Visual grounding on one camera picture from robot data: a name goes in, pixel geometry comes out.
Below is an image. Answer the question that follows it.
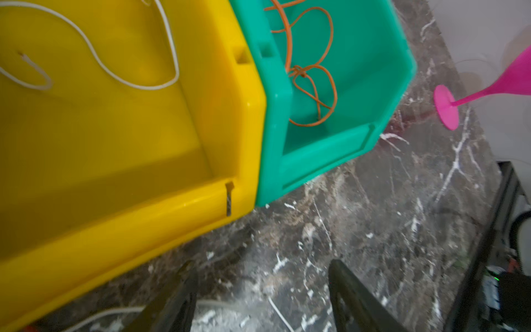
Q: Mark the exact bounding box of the pink plastic goblet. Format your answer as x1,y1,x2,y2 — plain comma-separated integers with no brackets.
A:
433,46,530,131

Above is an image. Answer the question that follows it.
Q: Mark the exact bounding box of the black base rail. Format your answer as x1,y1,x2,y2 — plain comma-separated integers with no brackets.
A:
443,161,521,331

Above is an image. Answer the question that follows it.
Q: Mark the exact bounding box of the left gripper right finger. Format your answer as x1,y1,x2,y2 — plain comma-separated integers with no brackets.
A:
329,260,406,331

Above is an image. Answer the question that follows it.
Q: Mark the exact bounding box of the orange cable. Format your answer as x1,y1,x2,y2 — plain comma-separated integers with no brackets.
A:
264,0,339,128

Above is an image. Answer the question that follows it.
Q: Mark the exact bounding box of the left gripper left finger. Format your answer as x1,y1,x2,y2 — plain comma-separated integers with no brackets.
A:
124,261,199,332

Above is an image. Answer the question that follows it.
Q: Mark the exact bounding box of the green plastic bin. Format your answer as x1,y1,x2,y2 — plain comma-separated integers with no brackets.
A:
231,1,416,206

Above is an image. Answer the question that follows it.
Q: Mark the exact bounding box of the yellow plastic bin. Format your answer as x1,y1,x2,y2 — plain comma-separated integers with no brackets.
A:
1,1,266,331

